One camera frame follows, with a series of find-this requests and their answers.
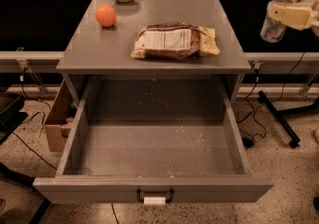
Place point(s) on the orange fruit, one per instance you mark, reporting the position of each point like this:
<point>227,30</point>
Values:
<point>106,16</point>

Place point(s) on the black floor stand bar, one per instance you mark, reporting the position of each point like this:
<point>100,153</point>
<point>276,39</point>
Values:
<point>281,114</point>

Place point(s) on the brown chip bag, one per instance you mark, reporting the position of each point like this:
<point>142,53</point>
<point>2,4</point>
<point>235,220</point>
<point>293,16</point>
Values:
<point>175,41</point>

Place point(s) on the metal rail bracket left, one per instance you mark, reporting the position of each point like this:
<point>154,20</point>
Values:
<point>26,69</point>

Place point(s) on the brown cardboard box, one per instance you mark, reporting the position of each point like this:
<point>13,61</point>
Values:
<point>59,121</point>

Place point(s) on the black and white drawer handle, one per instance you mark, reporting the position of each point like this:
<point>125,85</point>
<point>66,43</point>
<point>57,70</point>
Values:
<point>155,198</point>

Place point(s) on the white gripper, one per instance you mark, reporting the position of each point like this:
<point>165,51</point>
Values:
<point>292,15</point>

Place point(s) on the black furniture at left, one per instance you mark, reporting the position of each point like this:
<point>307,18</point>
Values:
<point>10,118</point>

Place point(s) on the open grey top drawer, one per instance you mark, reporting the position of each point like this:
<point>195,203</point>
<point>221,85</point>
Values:
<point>107,158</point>

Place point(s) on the grey wooden cabinet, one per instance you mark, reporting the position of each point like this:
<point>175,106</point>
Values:
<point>104,78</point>

